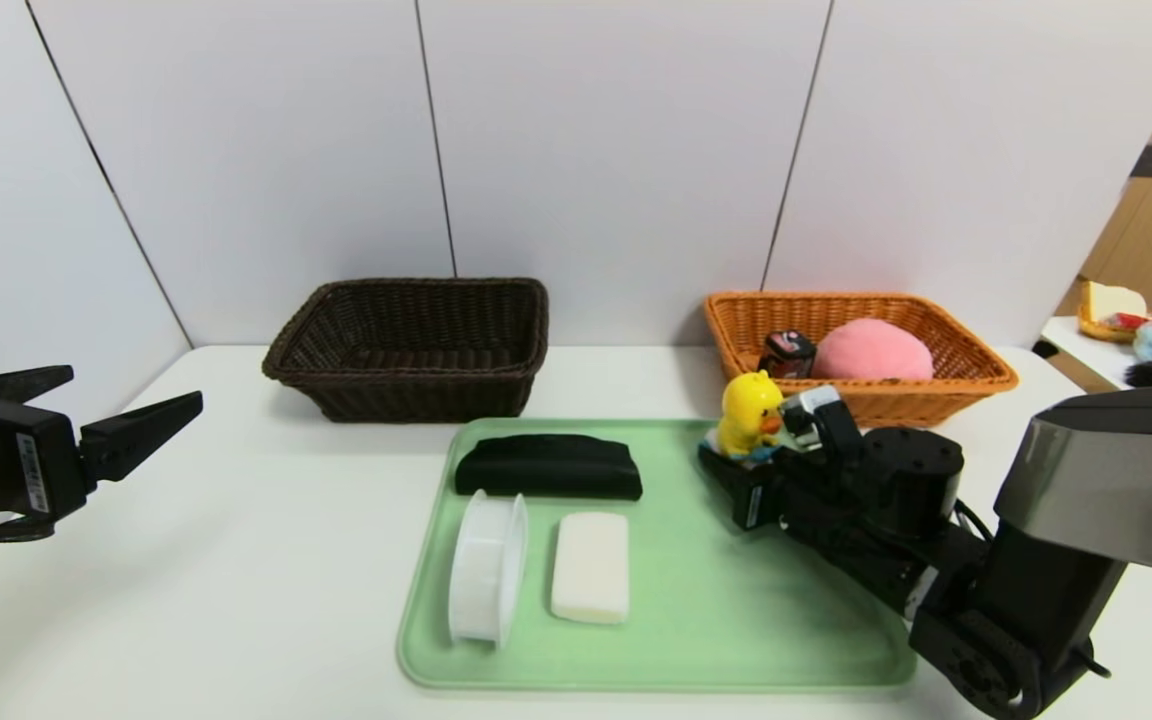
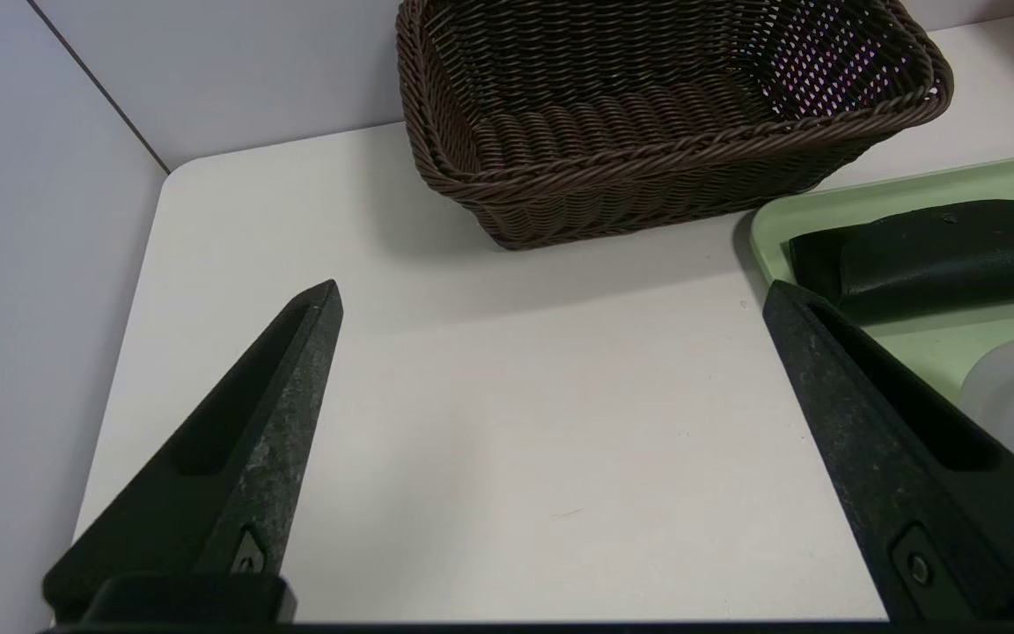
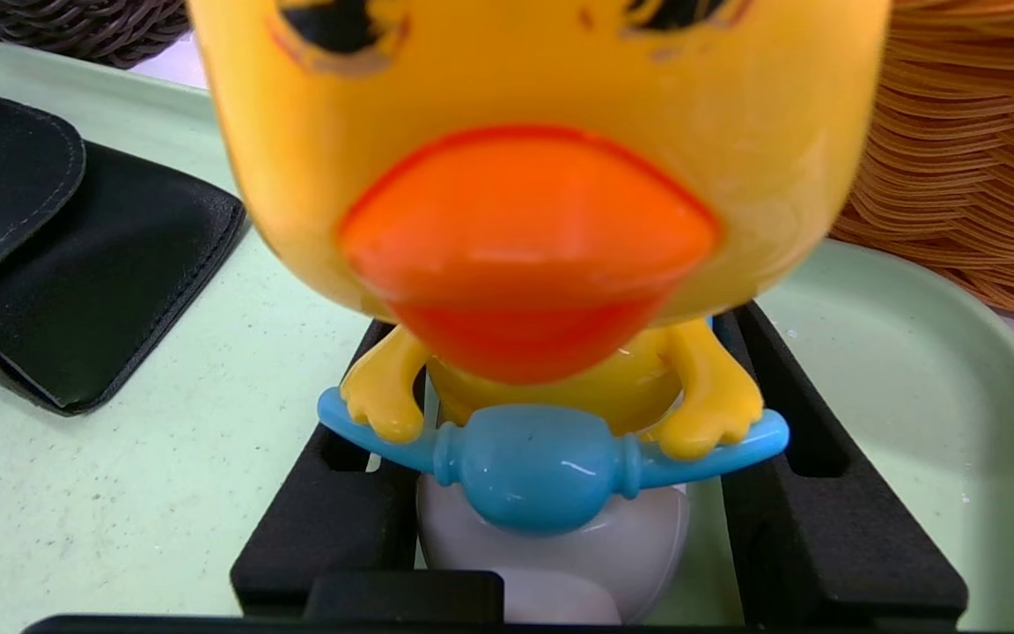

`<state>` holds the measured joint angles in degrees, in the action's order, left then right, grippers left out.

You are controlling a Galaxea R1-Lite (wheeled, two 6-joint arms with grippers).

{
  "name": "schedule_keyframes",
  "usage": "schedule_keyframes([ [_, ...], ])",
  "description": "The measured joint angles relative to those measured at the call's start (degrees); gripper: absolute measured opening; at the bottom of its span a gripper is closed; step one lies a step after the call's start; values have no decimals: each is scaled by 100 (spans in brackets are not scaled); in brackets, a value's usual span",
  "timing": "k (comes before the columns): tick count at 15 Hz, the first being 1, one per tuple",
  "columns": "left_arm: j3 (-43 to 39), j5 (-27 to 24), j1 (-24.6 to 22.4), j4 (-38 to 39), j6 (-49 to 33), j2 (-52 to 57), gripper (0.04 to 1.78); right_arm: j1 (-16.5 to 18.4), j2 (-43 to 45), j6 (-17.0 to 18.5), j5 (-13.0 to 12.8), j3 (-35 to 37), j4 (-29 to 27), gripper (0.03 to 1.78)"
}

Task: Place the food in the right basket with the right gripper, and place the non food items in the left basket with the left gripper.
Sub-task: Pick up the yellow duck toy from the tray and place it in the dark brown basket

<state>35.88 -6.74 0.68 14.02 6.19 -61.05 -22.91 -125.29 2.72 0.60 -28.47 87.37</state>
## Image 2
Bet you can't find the dark brown wicker basket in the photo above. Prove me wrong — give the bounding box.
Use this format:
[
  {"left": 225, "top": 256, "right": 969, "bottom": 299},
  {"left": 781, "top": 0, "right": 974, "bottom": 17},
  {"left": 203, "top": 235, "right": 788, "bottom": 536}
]
[{"left": 395, "top": 0, "right": 955, "bottom": 252}]

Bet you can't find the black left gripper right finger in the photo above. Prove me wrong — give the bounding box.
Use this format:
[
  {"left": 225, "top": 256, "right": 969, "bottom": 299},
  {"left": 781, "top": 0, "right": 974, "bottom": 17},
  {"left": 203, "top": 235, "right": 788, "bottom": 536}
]
[{"left": 762, "top": 284, "right": 1014, "bottom": 622}]

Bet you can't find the black folded pouch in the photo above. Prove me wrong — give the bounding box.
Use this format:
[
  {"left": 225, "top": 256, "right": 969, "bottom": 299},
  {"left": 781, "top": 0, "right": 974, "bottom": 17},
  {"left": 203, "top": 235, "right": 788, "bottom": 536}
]
[{"left": 789, "top": 199, "right": 1014, "bottom": 325}]

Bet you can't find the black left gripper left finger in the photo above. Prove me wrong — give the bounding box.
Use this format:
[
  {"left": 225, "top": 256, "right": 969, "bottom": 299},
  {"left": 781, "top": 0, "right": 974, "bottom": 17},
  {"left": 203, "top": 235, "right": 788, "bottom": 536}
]
[{"left": 42, "top": 280, "right": 343, "bottom": 622}]

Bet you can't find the light green plastic tray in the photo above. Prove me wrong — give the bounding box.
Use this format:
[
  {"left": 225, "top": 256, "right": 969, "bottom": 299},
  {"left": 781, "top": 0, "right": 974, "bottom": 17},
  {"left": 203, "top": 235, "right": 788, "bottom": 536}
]
[{"left": 749, "top": 150, "right": 1014, "bottom": 494}]

